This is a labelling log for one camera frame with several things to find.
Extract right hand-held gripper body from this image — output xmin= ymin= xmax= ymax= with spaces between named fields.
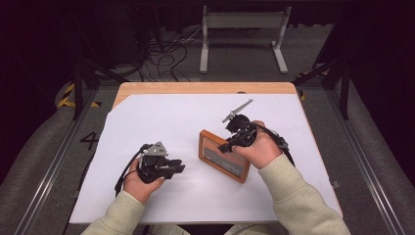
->
xmin=221 ymin=98 xmax=259 ymax=148

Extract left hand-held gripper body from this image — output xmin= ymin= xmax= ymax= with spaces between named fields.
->
xmin=136 ymin=141 xmax=172 ymax=184

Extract wooden photo frame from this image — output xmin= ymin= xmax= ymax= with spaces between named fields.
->
xmin=198 ymin=128 xmax=252 ymax=185

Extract person's left hand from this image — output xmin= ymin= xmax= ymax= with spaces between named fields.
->
xmin=122 ymin=158 xmax=166 ymax=206

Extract person's right hand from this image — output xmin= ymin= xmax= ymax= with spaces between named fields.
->
xmin=231 ymin=119 xmax=284 ymax=171

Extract white paper sheet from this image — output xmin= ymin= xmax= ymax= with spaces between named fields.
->
xmin=69 ymin=93 xmax=344 ymax=225

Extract person's lap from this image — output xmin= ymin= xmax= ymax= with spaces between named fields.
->
xmin=145 ymin=222 xmax=282 ymax=235

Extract yellow black striped tape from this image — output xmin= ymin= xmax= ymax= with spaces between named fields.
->
xmin=295 ymin=70 xmax=329 ymax=102
xmin=57 ymin=82 xmax=102 ymax=109

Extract black stand legs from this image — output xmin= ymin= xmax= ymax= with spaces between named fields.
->
xmin=67 ymin=6 xmax=129 ymax=121
xmin=293 ymin=19 xmax=352 ymax=121

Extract grey metal stand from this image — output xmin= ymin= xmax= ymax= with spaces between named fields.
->
xmin=199 ymin=4 xmax=293 ymax=74

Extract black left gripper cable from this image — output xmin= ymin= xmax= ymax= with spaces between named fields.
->
xmin=114 ymin=144 xmax=152 ymax=198

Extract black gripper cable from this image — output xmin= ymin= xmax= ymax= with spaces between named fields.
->
xmin=254 ymin=121 xmax=297 ymax=168
xmin=114 ymin=144 xmax=152 ymax=198

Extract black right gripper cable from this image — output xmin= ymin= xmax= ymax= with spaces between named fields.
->
xmin=254 ymin=121 xmax=297 ymax=168

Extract aluminium floor rail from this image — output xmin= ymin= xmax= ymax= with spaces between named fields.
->
xmin=325 ymin=87 xmax=406 ymax=235
xmin=14 ymin=87 xmax=100 ymax=235

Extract bundle of black floor cables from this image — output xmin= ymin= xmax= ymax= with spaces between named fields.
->
xmin=136 ymin=25 xmax=204 ymax=83

